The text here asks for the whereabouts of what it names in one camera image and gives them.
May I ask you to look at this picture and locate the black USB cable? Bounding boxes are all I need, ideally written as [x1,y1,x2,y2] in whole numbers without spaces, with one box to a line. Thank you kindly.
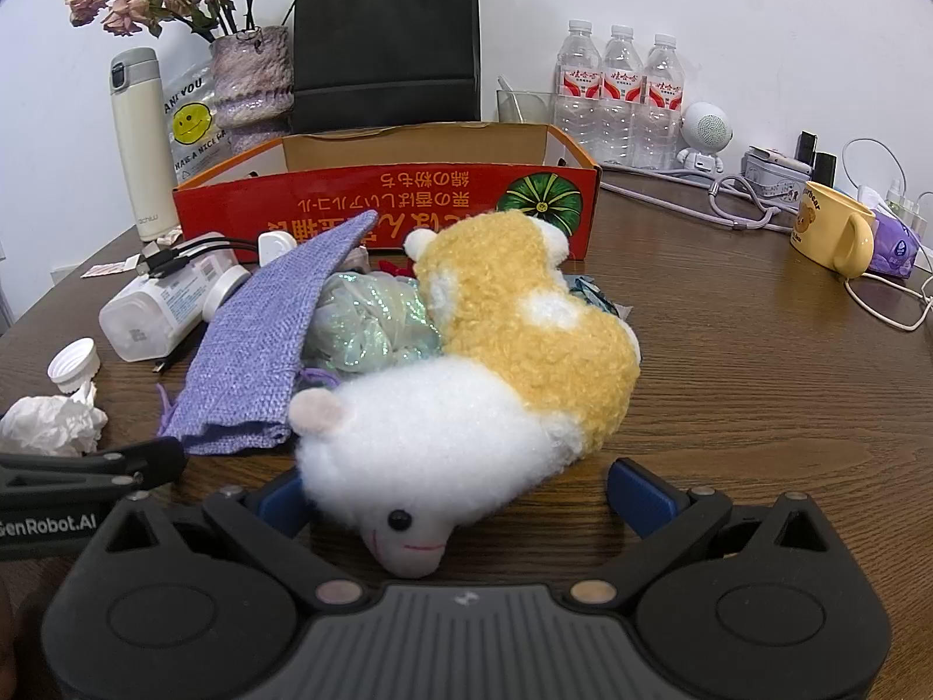
[138,233,264,375]

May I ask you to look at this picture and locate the black paper bag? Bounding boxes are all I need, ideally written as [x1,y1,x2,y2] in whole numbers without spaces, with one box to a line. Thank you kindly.
[292,0,482,134]

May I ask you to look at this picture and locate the iridescent plastic bag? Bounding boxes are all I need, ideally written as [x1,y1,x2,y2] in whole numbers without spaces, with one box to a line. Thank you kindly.
[302,269,446,384]

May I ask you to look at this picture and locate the white and yellow plush hamster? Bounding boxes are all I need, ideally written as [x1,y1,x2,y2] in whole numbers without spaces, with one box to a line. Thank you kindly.
[287,209,643,579]

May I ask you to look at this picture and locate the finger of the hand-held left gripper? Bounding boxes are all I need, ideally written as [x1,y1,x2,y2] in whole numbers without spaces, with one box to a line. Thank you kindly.
[0,437,187,506]

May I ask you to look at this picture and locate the yellow bear mug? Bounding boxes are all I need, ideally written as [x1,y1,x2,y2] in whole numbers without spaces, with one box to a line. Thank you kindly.
[788,181,876,278]

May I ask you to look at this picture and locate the clear glass cup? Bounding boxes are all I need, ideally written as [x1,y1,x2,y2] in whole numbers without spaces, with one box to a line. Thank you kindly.
[497,76,556,125]

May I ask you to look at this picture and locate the white cable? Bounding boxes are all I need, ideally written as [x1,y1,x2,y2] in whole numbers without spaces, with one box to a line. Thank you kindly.
[838,137,933,333]

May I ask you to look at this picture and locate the white bottle cap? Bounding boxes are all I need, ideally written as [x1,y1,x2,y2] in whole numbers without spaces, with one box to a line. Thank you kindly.
[47,337,101,398]

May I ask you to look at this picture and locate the purple cloth pouch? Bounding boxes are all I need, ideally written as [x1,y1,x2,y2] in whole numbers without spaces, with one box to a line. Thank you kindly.
[156,210,380,457]

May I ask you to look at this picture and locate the white power adapters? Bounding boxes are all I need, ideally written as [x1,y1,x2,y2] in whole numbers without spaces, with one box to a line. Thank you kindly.
[885,190,933,235]

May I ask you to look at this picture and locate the white plastic bottle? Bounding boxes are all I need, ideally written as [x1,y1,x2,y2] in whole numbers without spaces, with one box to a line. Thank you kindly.
[98,262,250,363]

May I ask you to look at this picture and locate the pink textured vase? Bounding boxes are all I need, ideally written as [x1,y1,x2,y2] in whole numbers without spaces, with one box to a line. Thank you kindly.
[210,25,294,154]

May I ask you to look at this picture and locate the clear smiley face bag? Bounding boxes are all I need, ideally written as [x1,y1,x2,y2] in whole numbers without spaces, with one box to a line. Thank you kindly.
[156,62,234,187]

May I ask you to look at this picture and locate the blue green wrapper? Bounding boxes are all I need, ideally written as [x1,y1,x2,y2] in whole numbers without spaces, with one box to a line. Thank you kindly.
[569,273,632,322]

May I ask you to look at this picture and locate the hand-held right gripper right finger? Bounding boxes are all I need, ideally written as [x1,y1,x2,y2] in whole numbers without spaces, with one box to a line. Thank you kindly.
[564,456,832,610]

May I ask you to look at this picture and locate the white robot-shaped speaker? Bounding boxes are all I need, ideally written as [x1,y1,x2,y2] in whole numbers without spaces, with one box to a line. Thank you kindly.
[674,100,734,174]

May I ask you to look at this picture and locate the white thermos bottle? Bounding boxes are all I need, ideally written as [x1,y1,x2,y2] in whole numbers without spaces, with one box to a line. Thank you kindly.
[109,47,180,243]

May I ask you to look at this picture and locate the white tissue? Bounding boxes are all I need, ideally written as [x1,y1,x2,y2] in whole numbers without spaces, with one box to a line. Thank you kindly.
[0,383,109,458]

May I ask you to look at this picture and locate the grey tin box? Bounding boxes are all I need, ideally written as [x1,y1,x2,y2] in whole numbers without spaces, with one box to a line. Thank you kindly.
[742,146,813,201]

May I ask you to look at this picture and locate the red cardboard box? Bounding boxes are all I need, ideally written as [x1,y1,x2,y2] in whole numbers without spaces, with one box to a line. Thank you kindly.
[173,122,603,262]

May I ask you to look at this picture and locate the white wall socket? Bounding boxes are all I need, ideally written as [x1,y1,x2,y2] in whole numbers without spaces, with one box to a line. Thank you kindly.
[47,244,99,285]

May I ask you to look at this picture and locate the striped paper sachet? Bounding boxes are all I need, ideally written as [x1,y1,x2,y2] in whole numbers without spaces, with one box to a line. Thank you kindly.
[80,255,143,279]

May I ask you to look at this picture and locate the purple cable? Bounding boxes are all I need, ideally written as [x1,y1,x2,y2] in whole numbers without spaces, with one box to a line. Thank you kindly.
[598,164,803,235]

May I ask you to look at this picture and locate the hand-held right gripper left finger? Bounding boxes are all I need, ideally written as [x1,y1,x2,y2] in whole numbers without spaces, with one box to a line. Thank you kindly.
[102,470,366,610]

